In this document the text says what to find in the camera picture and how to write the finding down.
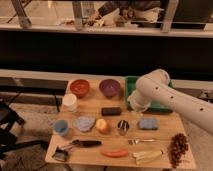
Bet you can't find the black eraser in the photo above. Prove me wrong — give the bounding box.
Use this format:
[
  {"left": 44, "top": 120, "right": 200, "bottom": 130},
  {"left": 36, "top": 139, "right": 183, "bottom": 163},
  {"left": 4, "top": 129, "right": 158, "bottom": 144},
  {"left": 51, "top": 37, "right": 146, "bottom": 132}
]
[{"left": 101, "top": 107, "right": 121, "bottom": 116}]

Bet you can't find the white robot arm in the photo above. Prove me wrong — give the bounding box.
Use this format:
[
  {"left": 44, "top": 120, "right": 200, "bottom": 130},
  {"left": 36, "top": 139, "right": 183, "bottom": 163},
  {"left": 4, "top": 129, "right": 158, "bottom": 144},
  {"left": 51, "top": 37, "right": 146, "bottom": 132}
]
[{"left": 128, "top": 69, "right": 213, "bottom": 134}]

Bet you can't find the white cup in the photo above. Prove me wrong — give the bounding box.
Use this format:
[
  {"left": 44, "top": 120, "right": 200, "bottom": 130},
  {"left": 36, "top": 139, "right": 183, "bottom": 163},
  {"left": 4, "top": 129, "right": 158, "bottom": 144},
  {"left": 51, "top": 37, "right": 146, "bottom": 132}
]
[{"left": 62, "top": 93, "right": 77, "bottom": 112}]

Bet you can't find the metal cup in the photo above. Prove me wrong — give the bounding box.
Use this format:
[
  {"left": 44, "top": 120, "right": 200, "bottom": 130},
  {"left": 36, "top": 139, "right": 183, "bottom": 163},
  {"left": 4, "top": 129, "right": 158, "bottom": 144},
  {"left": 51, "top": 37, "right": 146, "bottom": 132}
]
[{"left": 117, "top": 120, "right": 129, "bottom": 136}]

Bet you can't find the blue cup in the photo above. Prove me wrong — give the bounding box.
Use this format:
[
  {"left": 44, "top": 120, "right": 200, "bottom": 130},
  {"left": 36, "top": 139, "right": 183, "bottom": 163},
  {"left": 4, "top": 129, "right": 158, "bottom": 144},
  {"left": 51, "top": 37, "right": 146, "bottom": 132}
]
[{"left": 53, "top": 120, "right": 69, "bottom": 136}]

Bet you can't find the purple bowl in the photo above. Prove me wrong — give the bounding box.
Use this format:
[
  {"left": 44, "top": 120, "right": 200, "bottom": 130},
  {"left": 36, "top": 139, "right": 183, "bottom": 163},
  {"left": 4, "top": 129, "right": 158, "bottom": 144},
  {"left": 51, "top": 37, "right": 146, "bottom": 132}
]
[{"left": 99, "top": 79, "right": 121, "bottom": 98}]

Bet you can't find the green plastic tray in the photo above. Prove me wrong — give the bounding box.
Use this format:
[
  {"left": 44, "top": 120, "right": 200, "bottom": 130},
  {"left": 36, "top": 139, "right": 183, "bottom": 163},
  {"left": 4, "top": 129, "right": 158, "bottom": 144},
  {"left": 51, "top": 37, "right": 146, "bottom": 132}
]
[{"left": 125, "top": 76, "right": 172, "bottom": 113}]

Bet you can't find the red bowl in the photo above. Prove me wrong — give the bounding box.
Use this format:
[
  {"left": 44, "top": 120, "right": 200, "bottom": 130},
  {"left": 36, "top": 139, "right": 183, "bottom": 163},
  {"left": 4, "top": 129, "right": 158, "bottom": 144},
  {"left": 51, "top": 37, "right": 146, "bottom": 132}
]
[{"left": 70, "top": 79, "right": 90, "bottom": 98}]

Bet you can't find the peach fruit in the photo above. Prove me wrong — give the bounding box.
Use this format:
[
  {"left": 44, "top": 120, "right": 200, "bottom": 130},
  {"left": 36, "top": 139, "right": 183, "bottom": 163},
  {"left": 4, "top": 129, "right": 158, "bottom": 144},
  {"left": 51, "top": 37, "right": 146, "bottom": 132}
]
[{"left": 96, "top": 119, "right": 109, "bottom": 133}]

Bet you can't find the blue-grey cloth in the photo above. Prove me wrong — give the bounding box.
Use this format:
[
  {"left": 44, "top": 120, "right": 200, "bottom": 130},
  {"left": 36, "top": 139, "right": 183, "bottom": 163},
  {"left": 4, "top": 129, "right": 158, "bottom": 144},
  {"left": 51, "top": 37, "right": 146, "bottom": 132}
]
[{"left": 73, "top": 116, "right": 96, "bottom": 132}]

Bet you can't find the blue sponge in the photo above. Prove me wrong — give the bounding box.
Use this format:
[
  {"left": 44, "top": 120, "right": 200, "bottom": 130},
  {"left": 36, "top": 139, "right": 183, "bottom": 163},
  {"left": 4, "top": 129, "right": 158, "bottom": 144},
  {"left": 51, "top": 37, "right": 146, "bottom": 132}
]
[{"left": 138, "top": 118, "right": 158, "bottom": 130}]

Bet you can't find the metal fork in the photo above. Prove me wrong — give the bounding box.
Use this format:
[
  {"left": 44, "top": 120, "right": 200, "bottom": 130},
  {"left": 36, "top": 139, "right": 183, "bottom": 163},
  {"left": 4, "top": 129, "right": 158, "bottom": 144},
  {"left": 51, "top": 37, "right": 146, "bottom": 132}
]
[{"left": 128, "top": 139, "right": 156, "bottom": 145}]

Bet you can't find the orange carrot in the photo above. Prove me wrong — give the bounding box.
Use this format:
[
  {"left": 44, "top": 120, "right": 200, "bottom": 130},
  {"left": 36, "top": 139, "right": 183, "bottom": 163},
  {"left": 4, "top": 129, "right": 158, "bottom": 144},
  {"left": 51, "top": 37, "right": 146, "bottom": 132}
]
[{"left": 100, "top": 149, "right": 129, "bottom": 158}]

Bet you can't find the person in background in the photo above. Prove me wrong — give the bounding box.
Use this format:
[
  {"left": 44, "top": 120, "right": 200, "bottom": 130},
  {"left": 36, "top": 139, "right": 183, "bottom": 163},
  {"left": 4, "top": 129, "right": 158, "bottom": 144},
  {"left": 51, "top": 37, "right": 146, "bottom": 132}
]
[{"left": 87, "top": 0, "right": 163, "bottom": 27}]

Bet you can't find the red grapes bunch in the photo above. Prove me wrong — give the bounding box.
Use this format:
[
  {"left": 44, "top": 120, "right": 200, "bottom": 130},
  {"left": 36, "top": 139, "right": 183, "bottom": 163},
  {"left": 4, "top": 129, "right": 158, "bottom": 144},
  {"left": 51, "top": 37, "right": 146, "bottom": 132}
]
[{"left": 169, "top": 133, "right": 188, "bottom": 168}]

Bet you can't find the black chair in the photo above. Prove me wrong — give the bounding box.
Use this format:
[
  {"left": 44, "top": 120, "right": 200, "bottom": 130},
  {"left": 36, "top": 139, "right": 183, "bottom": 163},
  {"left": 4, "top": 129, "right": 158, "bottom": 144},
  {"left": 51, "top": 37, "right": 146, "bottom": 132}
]
[{"left": 0, "top": 99, "right": 50, "bottom": 159}]

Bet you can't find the black-handled peeler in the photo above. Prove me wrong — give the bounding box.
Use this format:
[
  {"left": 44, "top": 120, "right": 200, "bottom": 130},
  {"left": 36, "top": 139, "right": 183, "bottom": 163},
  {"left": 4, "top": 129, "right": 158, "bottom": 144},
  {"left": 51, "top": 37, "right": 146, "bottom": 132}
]
[{"left": 60, "top": 140, "right": 102, "bottom": 150}]

